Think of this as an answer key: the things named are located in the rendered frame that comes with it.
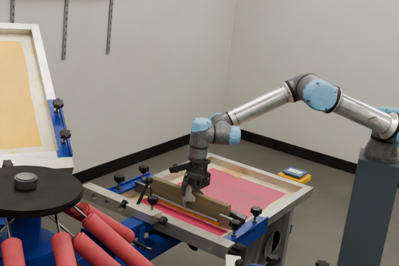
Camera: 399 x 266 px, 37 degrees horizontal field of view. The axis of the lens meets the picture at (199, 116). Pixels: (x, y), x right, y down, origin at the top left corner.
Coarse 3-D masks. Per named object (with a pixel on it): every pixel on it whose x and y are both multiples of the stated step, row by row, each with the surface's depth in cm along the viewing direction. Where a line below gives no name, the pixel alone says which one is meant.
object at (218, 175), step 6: (216, 174) 286; (222, 174) 287; (228, 174) 288; (222, 180) 279; (228, 180) 280; (234, 180) 281; (240, 180) 282; (246, 180) 283; (156, 204) 246; (162, 204) 247; (162, 210) 242; (168, 210) 242; (174, 210) 243; (174, 216) 238; (180, 216) 238
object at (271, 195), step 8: (248, 184) 279; (256, 184) 280; (256, 192) 270; (264, 192) 272; (272, 192) 273; (280, 192) 274; (264, 200) 263; (272, 200) 264; (232, 208) 251; (248, 208) 253; (264, 208) 255; (184, 216) 239; (192, 216) 240; (248, 216) 246; (192, 224) 233; (200, 224) 233; (208, 224) 234; (216, 232) 229; (224, 232) 229
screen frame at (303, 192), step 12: (216, 156) 300; (228, 168) 295; (240, 168) 291; (252, 168) 290; (168, 180) 272; (264, 180) 285; (276, 180) 281; (288, 180) 279; (132, 192) 251; (300, 192) 267; (312, 192) 275; (288, 204) 253; (264, 216) 239; (276, 216) 244
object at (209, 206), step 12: (156, 180) 245; (156, 192) 246; (168, 192) 242; (180, 192) 239; (192, 192) 236; (192, 204) 237; (204, 204) 233; (216, 204) 230; (228, 204) 229; (216, 216) 231; (228, 216) 230
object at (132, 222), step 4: (124, 220) 211; (128, 220) 211; (132, 220) 211; (136, 220) 212; (140, 220) 212; (124, 224) 208; (128, 224) 208; (132, 224) 208; (136, 224) 209; (140, 224) 209; (144, 224) 212; (148, 224) 214; (152, 224) 216; (128, 228) 205; (132, 228) 206; (136, 228) 208; (148, 228) 215; (152, 228) 217; (136, 232) 208; (136, 236) 209
